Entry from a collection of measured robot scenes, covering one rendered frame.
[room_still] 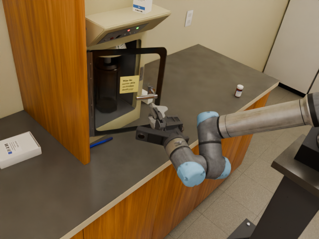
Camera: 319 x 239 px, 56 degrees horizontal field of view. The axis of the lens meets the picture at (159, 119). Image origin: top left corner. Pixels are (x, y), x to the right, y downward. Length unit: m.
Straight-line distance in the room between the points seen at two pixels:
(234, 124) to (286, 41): 3.14
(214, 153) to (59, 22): 0.64
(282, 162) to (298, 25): 2.66
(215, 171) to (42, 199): 0.62
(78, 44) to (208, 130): 0.49
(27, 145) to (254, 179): 1.96
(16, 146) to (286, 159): 1.19
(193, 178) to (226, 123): 0.20
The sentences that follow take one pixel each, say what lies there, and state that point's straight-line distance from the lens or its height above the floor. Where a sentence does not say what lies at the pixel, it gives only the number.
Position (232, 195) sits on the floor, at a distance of 2.53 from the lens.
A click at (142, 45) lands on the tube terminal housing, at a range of 1.30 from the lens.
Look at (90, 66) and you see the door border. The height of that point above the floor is 1.33.
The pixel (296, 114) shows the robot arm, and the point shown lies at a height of 1.42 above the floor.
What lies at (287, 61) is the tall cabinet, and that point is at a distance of 4.08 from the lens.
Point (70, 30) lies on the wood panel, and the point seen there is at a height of 1.50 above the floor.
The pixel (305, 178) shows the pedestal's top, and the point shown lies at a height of 0.94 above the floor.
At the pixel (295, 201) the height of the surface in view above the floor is 0.75.
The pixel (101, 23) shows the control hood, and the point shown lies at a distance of 0.99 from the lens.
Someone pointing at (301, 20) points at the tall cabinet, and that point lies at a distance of 3.94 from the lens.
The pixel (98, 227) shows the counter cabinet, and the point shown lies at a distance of 1.28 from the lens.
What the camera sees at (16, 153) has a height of 0.98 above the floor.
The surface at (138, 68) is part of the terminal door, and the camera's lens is 1.17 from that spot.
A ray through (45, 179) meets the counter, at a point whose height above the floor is 0.94.
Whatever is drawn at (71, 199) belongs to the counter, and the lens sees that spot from 1.16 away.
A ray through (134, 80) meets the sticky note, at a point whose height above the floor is 1.25.
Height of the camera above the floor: 1.86
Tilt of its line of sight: 37 degrees down
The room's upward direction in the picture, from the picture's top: 8 degrees clockwise
